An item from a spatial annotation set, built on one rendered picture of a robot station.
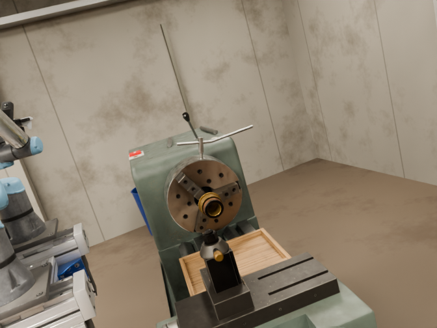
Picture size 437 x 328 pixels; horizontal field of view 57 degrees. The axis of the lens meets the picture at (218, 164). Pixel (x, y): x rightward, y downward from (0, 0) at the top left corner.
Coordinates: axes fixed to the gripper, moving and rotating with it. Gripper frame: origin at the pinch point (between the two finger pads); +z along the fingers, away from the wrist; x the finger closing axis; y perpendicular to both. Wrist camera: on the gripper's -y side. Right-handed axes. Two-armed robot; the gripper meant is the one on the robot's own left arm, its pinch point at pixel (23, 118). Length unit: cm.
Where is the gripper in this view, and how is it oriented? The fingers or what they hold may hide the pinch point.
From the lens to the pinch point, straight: 222.5
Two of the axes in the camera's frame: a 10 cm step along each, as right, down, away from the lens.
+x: 9.9, -1.3, -0.5
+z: 0.2, -2.6, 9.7
